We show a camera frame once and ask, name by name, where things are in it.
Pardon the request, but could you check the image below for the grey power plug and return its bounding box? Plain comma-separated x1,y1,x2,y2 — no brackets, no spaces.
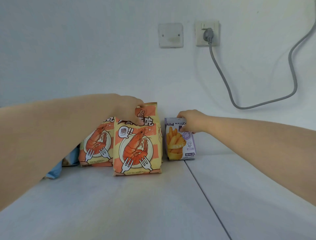
203,28,214,44

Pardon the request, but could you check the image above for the white wall socket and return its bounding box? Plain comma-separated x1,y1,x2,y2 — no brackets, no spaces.
195,20,220,47

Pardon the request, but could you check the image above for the person's left hand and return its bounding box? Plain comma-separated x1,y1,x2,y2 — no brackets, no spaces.
112,94,146,124

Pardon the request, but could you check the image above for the yellow shrimp snack bag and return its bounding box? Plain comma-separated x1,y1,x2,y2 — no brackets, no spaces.
79,116,115,167
113,102,163,177

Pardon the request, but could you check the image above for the person's right hand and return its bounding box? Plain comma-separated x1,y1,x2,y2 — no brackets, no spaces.
177,109,212,135

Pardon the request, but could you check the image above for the person's right forearm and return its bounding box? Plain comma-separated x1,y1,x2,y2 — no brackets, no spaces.
207,116,316,207

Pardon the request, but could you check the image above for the blue snack bag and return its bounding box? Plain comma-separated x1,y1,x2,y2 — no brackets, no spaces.
46,146,80,180

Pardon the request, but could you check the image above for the grey power cable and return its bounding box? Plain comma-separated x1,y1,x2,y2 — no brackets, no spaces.
209,18,316,109

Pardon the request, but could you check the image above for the purple fries snack bag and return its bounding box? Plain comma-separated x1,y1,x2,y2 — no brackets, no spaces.
165,117,196,161

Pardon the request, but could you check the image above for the person's left forearm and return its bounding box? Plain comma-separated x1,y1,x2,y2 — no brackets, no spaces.
0,94,118,212

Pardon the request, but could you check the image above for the white blank wall plate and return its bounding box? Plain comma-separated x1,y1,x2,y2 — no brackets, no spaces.
158,23,184,48

